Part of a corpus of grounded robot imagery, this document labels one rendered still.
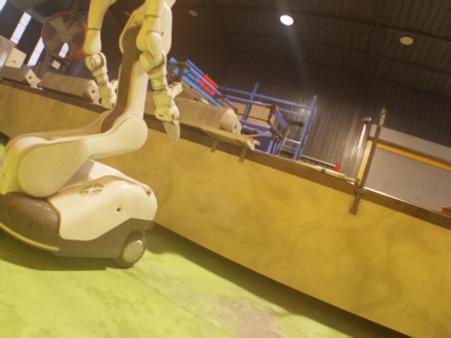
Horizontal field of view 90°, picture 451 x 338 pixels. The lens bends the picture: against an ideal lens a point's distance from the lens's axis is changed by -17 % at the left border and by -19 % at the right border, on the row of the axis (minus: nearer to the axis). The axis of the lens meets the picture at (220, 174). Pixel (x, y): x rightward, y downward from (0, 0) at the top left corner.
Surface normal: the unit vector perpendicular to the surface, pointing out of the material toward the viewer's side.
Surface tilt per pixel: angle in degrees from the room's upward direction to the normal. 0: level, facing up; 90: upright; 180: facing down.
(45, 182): 90
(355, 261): 90
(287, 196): 90
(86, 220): 90
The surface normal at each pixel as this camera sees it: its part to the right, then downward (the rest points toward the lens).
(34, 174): 0.79, 0.28
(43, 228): 0.38, 0.08
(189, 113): -0.29, -0.34
